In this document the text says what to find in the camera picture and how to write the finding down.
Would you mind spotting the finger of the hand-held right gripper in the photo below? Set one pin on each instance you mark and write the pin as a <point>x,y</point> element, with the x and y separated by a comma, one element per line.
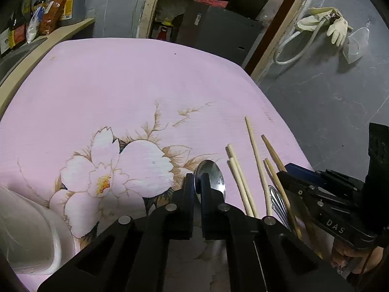
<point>296,185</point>
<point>301,172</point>

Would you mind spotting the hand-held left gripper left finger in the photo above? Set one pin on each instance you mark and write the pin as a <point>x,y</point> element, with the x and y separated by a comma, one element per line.
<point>187,194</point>

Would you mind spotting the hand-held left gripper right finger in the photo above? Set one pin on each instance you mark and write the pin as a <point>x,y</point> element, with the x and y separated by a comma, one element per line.
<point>208,194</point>

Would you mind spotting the wooden chopstick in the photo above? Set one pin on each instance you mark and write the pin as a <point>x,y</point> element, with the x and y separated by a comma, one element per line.
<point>273,153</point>
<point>256,161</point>
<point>240,188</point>
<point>282,194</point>
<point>243,185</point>

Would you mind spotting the metal spoon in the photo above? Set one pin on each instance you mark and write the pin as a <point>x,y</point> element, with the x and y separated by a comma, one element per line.
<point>212,176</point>

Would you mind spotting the metal fork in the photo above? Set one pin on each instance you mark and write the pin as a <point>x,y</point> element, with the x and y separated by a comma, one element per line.
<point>278,203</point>

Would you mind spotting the person's right hand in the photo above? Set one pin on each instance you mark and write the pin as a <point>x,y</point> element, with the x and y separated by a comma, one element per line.
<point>349,255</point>

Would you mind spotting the pink floral tablecloth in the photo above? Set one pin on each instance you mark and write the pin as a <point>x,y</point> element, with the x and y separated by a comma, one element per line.
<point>136,103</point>

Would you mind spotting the clear plastic bag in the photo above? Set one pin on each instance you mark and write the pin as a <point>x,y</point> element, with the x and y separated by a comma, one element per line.
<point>355,45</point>

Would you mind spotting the cream rubber glove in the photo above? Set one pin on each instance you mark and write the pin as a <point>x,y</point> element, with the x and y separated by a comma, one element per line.
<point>311,21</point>
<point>339,29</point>

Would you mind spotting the dark grey board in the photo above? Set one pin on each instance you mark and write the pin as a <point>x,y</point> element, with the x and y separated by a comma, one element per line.
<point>218,33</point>

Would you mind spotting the black board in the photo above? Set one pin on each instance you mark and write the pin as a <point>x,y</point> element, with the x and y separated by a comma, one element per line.
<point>249,3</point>

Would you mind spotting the red plastic bag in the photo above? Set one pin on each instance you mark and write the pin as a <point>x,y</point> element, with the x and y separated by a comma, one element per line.
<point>211,0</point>

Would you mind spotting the large grey jug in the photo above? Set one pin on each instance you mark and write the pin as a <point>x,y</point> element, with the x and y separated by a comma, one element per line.
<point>74,3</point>

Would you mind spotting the orange snack bag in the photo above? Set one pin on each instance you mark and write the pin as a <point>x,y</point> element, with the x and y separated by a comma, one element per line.
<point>53,12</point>

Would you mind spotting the white and blue bag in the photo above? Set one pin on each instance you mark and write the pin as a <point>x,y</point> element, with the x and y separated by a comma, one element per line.
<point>34,24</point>

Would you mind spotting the dark bottle red label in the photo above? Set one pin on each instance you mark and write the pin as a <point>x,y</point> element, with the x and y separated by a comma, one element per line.
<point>18,32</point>

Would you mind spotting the dark bottle white label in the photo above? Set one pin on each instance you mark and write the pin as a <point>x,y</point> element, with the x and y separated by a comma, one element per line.
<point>5,36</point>

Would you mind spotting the bottle with yellow label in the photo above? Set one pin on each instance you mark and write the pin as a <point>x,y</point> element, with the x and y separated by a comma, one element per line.
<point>28,4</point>

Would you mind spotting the wooden door frame post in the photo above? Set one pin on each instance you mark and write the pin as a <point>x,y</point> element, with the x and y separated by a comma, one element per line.
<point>150,6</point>
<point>282,27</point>

